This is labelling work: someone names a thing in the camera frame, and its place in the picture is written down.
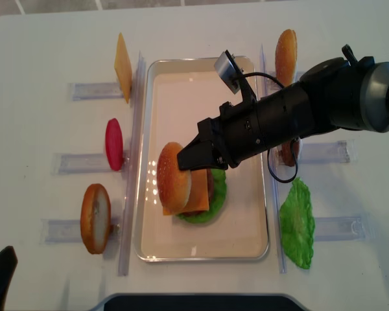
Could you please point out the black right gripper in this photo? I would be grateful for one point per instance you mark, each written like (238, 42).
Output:
(226, 141)

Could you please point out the golden top bun one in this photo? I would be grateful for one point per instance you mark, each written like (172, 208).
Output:
(174, 185)

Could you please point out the golden bun one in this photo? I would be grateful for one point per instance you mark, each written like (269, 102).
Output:
(286, 57)
(174, 185)

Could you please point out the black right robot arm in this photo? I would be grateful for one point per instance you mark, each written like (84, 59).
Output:
(333, 94)

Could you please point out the brown meat patty on tray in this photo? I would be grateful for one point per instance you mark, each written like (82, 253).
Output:
(210, 190)

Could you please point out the green lettuce leaf on tray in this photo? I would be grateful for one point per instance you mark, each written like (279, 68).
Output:
(220, 191)

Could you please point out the orange cheese slice on tray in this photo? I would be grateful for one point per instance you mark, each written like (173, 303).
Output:
(199, 195)

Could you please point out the upright brown meat patty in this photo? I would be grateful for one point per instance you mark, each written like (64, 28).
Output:
(290, 151)

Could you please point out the upright red tomato slice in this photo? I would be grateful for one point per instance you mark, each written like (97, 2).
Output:
(114, 144)

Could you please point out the upright green lettuce leaf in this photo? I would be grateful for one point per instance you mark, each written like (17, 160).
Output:
(297, 225)

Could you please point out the clear holder strip cheese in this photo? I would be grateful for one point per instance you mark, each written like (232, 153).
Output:
(95, 91)

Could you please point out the upright orange cheese slice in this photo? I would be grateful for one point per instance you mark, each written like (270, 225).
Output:
(123, 68)

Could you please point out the clear holder strip tomato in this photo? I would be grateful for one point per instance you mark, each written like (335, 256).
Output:
(64, 164)

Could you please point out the clear holder strip lettuce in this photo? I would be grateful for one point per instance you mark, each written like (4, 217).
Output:
(344, 228)

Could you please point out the white rectangular serving tray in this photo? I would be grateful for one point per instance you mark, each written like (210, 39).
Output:
(178, 95)

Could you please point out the clear holder strip patty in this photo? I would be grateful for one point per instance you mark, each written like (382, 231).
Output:
(326, 153)

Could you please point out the upright bun half left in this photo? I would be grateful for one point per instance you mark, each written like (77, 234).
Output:
(95, 218)

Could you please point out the golden bun right one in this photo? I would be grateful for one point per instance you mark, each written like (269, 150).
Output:
(286, 57)

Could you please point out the black panel bottom edge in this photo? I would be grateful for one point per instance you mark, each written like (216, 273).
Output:
(200, 302)

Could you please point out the clear holder strip left bun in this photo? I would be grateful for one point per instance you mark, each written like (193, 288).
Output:
(60, 231)

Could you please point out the black object lower left corner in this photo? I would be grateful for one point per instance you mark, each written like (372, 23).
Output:
(8, 264)

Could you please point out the long clear rail left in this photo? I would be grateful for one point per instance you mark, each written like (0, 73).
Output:
(137, 102)

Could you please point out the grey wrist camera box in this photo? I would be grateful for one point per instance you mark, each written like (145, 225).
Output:
(228, 71)

